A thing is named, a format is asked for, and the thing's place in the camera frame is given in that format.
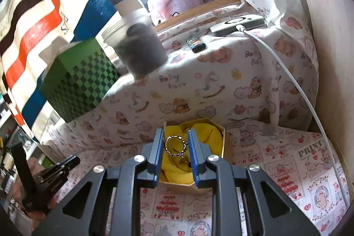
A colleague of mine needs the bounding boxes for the white charging cable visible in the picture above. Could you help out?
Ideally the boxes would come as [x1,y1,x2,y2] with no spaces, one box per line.
[235,25,346,192]

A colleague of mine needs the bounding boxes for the bear print cloth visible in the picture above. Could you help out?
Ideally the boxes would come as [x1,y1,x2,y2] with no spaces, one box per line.
[41,0,318,153]

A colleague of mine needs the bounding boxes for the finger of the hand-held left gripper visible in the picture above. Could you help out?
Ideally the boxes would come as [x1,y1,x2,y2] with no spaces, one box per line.
[11,142,35,209]

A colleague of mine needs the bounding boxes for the green checkered tissue box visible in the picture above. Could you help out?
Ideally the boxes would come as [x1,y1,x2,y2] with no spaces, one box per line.
[39,37,122,124]

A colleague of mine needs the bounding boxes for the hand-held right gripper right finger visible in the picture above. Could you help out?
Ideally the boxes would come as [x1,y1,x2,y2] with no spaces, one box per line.
[188,129,323,236]

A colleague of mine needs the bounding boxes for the person's left hand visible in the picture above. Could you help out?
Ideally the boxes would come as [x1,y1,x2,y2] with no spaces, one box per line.
[12,199,57,224]

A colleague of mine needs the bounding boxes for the yellow cloth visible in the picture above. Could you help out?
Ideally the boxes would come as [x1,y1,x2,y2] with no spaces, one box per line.
[160,120,224,185]

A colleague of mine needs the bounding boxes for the gold octagonal box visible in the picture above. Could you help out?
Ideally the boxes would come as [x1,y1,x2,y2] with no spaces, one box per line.
[159,118,234,195]

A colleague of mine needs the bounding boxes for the cartoon print tablecloth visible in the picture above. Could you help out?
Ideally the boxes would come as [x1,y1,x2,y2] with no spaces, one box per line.
[50,118,349,236]

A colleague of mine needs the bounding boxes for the striped curtain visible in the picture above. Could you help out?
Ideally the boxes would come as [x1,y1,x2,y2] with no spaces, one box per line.
[0,0,150,140]

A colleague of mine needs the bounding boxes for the beaded metal ring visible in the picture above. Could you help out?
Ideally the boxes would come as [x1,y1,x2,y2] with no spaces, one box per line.
[164,135,191,166]

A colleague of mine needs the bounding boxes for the green lighter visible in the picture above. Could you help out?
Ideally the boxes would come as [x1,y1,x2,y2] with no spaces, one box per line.
[187,36,206,53]

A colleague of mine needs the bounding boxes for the light wooden cabinet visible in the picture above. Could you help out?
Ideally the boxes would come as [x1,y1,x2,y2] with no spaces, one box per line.
[279,0,354,142]

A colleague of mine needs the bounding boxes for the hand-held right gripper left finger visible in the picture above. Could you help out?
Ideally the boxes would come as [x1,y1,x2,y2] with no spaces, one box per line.
[33,128,166,236]

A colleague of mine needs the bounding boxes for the clear plastic jar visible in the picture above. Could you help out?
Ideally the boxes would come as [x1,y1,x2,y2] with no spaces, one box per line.
[102,9,169,80]

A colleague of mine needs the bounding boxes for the white tissue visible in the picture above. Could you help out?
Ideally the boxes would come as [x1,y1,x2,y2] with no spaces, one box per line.
[39,42,72,65]

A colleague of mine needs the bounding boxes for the pink bundle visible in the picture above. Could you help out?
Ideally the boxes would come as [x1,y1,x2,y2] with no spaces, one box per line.
[148,0,224,21]

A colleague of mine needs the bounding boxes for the white power bank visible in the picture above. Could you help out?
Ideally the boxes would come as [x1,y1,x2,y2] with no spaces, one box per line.
[210,14,266,37]

